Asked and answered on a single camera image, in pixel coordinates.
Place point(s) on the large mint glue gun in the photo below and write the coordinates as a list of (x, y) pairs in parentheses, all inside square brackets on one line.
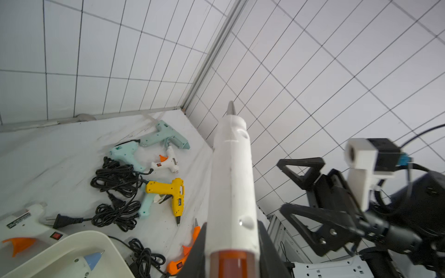
[(165, 134)]

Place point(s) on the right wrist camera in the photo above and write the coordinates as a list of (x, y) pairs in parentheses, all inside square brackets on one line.
[(369, 161)]

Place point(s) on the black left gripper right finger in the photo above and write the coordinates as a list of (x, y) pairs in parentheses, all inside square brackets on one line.
[(271, 266)]

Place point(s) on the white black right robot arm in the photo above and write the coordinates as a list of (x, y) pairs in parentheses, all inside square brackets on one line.
[(413, 224)]

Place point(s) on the cream plastic storage tray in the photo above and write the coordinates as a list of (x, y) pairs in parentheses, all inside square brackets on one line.
[(87, 254)]

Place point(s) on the light teal glue gun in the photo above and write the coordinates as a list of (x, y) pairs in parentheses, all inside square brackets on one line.
[(148, 200)]

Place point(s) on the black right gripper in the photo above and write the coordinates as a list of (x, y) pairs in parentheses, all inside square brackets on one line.
[(332, 221)]

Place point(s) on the yellow glue gun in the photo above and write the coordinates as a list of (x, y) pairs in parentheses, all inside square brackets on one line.
[(176, 190)]

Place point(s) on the large white glue gun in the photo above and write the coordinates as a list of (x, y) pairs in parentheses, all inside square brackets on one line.
[(232, 247)]

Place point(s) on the white mini glue gun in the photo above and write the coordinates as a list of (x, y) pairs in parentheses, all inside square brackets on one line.
[(167, 161)]

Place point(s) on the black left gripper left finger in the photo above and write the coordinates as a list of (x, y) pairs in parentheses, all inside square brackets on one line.
[(194, 266)]

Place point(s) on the white glue gun orange trigger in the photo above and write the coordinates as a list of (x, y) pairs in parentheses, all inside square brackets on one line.
[(23, 229)]

